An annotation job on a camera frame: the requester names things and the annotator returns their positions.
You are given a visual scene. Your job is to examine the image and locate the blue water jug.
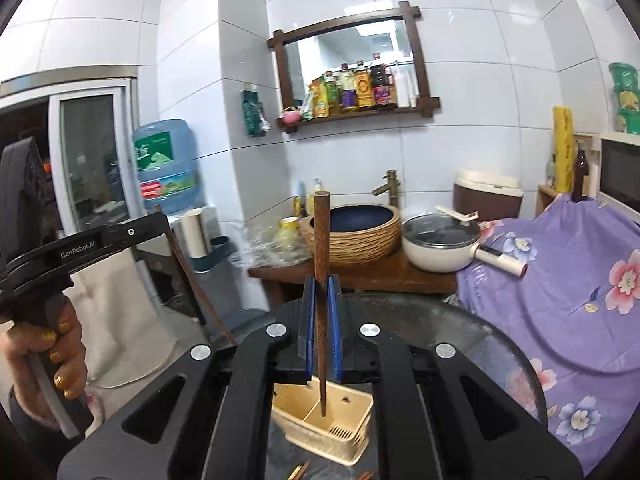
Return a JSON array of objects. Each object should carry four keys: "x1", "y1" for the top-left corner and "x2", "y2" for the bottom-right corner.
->
[{"x1": 132, "y1": 119, "x2": 204, "y2": 217}]

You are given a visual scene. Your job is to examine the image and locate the yellow cup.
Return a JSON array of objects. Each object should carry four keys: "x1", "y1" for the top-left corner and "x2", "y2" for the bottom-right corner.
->
[{"x1": 279, "y1": 216, "x2": 301, "y2": 247}]

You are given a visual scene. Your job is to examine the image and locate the person's left forearm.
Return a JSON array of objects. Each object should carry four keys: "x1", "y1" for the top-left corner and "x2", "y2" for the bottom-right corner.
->
[{"x1": 0, "y1": 390, "x2": 96, "y2": 461}]

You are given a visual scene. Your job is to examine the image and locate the yellow wrap roll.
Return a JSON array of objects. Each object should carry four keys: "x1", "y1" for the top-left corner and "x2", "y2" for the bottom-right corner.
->
[{"x1": 552, "y1": 106, "x2": 575, "y2": 194}]

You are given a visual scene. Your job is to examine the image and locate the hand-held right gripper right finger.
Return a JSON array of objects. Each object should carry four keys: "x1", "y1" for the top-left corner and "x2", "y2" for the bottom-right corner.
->
[{"x1": 327, "y1": 275, "x2": 584, "y2": 480}]

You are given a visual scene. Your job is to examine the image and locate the orange label sauce bottle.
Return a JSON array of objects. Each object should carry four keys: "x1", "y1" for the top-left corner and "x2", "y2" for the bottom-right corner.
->
[{"x1": 355, "y1": 61, "x2": 374, "y2": 109}]

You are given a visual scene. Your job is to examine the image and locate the aluminium glass door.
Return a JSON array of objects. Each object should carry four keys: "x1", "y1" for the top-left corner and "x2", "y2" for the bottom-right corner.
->
[{"x1": 0, "y1": 72, "x2": 142, "y2": 256}]

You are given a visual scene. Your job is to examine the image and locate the white microwave oven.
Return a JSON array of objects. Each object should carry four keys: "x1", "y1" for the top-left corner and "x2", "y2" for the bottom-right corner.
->
[{"x1": 597, "y1": 132, "x2": 640, "y2": 224}]

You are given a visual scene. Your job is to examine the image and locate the clear plastic bags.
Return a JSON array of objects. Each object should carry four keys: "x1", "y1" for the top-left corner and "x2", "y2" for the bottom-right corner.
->
[{"x1": 231, "y1": 219, "x2": 314, "y2": 269}]

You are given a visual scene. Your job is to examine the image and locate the person's left hand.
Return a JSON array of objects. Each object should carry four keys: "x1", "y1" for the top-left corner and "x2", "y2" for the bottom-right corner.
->
[{"x1": 0, "y1": 304, "x2": 90, "y2": 420}]

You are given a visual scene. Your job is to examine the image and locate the wooden sink cabinet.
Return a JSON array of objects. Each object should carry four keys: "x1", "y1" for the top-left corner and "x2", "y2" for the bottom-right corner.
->
[{"x1": 247, "y1": 247, "x2": 459, "y2": 313}]

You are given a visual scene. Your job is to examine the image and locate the bronze bamboo style faucet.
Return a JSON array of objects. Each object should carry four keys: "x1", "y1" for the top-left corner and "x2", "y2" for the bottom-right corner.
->
[{"x1": 372, "y1": 170, "x2": 401, "y2": 207}]

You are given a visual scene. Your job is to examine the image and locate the white floor cable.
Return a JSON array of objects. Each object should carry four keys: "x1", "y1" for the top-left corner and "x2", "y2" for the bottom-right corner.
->
[{"x1": 91, "y1": 357, "x2": 177, "y2": 392}]

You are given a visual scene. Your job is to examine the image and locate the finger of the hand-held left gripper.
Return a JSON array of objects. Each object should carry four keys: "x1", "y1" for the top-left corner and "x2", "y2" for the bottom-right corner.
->
[{"x1": 102, "y1": 211, "x2": 172, "y2": 261}]

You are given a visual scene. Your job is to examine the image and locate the brown and white rice cooker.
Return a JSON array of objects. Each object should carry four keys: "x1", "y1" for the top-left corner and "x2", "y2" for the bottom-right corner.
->
[{"x1": 453, "y1": 170, "x2": 525, "y2": 222}]

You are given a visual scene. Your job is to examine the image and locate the green hanging packet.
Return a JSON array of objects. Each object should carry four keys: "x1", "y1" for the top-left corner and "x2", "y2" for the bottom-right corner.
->
[{"x1": 240, "y1": 86, "x2": 271, "y2": 137}]

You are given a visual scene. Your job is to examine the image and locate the white frying pan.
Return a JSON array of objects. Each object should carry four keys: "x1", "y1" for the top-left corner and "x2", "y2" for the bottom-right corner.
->
[{"x1": 402, "y1": 212, "x2": 529, "y2": 277}]

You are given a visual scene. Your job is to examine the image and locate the dark soy sauce bottle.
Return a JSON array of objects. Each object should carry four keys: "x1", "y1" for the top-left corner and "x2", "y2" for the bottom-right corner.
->
[{"x1": 371, "y1": 53, "x2": 397, "y2": 109}]

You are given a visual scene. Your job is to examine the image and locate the wooden storage box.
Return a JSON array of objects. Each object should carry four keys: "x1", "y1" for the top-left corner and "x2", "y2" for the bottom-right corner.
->
[{"x1": 535, "y1": 132, "x2": 602, "y2": 217}]

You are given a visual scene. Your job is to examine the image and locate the green oil bottle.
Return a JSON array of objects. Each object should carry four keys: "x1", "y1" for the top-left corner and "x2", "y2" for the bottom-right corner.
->
[{"x1": 324, "y1": 71, "x2": 341, "y2": 115}]

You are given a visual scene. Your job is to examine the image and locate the beige plastic utensil holder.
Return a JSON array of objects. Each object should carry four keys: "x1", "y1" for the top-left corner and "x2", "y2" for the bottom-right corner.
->
[{"x1": 271, "y1": 382, "x2": 376, "y2": 466}]

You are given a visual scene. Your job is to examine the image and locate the purple floral cloth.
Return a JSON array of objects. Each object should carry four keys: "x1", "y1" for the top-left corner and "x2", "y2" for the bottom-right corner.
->
[{"x1": 457, "y1": 192, "x2": 640, "y2": 433}]

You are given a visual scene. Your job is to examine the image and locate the teal cup holder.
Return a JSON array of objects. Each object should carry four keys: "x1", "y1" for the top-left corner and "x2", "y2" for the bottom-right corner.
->
[{"x1": 192, "y1": 236, "x2": 234, "y2": 275}]

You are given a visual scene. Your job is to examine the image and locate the yellow seasoning packet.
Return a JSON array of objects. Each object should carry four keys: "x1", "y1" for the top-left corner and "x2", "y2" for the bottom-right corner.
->
[{"x1": 306, "y1": 79, "x2": 331, "y2": 118}]

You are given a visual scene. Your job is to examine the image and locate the brown glass bottle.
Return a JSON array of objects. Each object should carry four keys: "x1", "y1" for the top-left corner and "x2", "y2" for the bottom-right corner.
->
[{"x1": 571, "y1": 149, "x2": 590, "y2": 204}]

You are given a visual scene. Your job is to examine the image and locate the glass pan lid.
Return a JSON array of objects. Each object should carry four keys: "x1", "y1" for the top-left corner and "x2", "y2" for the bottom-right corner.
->
[{"x1": 403, "y1": 213, "x2": 482, "y2": 252}]

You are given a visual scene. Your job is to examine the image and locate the woven rim sink basin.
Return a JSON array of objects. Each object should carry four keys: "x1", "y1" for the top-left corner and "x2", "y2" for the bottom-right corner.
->
[{"x1": 299, "y1": 203, "x2": 403, "y2": 267}]

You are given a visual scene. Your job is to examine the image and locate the purple label sauce bottle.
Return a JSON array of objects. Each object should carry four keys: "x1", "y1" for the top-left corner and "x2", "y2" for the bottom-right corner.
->
[{"x1": 339, "y1": 63, "x2": 358, "y2": 112}]

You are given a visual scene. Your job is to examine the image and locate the white rice paddle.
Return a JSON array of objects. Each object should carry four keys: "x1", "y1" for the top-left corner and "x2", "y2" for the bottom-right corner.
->
[{"x1": 434, "y1": 204, "x2": 480, "y2": 224}]

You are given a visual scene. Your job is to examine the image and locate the white paper cup tube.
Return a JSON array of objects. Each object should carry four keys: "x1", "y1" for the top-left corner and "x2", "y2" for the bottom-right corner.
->
[{"x1": 179, "y1": 208, "x2": 214, "y2": 261}]

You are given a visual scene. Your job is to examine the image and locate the water dispenser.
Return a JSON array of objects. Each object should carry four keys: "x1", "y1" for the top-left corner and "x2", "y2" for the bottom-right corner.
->
[{"x1": 132, "y1": 205, "x2": 223, "y2": 323}]

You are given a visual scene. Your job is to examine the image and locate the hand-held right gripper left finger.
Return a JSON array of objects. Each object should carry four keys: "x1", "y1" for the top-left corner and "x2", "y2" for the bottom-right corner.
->
[{"x1": 57, "y1": 276, "x2": 317, "y2": 480}]

